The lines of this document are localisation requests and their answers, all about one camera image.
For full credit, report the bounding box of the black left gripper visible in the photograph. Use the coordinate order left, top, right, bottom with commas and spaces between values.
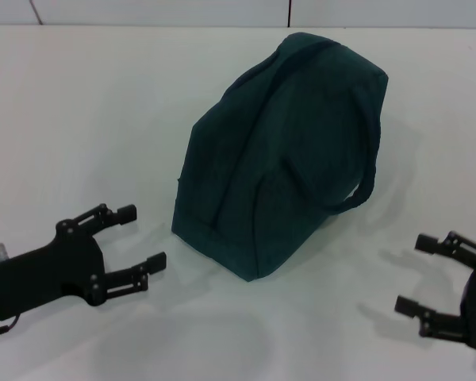
0, 203, 167, 321

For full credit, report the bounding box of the dark teal insulated lunch bag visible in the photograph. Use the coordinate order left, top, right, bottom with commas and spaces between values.
170, 32, 390, 283

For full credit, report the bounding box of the grey left arm cable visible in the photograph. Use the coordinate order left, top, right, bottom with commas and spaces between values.
0, 241, 23, 334

